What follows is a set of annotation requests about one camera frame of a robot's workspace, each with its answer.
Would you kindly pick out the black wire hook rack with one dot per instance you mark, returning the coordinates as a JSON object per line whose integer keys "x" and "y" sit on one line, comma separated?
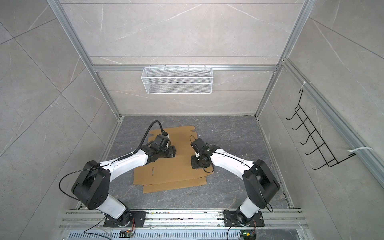
{"x": 313, "y": 134}

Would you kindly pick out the brown cardboard box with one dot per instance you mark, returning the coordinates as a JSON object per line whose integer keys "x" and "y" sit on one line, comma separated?
{"x": 173, "y": 173}

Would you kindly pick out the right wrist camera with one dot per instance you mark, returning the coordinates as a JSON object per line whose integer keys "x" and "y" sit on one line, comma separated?
{"x": 199, "y": 145}

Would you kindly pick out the aluminium mounting rail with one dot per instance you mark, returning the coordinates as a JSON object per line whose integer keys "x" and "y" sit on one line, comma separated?
{"x": 184, "y": 219}

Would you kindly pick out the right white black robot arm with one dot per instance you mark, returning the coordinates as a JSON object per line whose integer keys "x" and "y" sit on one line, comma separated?
{"x": 260, "y": 183}

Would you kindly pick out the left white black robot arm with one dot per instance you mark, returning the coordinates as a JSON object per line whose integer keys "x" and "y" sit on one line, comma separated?
{"x": 93, "y": 182}

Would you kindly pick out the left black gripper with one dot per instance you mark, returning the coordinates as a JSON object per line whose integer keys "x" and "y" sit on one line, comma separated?
{"x": 173, "y": 151}

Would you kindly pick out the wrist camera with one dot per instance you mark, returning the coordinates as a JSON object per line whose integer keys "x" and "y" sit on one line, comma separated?
{"x": 199, "y": 145}
{"x": 162, "y": 141}

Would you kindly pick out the white cable duct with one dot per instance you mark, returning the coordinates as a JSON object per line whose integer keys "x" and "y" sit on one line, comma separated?
{"x": 158, "y": 235}

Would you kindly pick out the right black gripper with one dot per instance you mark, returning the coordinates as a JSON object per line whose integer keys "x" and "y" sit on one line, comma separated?
{"x": 194, "y": 165}

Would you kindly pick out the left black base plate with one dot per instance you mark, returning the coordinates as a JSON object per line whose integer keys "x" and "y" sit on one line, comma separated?
{"x": 138, "y": 219}

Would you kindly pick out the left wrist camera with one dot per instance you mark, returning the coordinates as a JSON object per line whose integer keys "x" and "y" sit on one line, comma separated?
{"x": 162, "y": 141}

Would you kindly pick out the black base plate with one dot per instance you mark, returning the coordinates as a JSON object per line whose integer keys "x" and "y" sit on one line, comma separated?
{"x": 229, "y": 220}
{"x": 138, "y": 219}

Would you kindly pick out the white wire mesh basket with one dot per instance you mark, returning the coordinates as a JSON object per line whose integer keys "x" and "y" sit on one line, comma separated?
{"x": 177, "y": 80}

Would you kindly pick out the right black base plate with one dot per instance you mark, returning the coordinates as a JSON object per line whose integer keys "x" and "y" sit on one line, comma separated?
{"x": 229, "y": 220}

